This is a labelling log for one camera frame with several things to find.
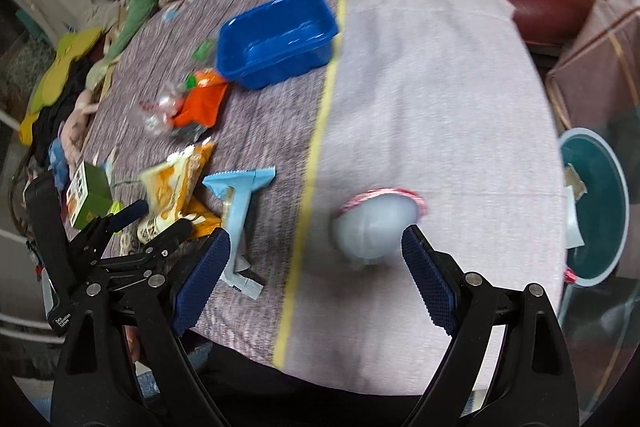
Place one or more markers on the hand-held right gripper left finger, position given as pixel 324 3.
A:
pixel 200 277

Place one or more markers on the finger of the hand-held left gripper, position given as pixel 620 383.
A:
pixel 132 211
pixel 175 232

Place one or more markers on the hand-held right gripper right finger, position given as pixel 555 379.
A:
pixel 430 282

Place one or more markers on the small green box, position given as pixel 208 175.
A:
pixel 95 192

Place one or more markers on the light blue cup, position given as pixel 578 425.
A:
pixel 370 227

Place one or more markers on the blue round bin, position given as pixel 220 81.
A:
pixel 600 207

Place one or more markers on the blue plastic tray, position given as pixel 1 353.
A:
pixel 280 37

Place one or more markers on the yellow white snack packet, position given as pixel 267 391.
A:
pixel 170 187

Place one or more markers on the light blue wrapper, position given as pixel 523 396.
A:
pixel 240 207

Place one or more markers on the blue plush toy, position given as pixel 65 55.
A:
pixel 59 157

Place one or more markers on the pink bunny plush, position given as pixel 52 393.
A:
pixel 75 129

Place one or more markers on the clear red wrapper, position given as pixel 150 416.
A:
pixel 160 112

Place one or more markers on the dark cloth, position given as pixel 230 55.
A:
pixel 55 117

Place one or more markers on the orange snack wrapper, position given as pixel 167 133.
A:
pixel 200 104

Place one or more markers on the yellow plush toy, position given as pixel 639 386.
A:
pixel 65 57

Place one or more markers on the cream plush toy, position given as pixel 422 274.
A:
pixel 107 19

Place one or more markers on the plaid pink grey cloth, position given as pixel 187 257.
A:
pixel 600 57

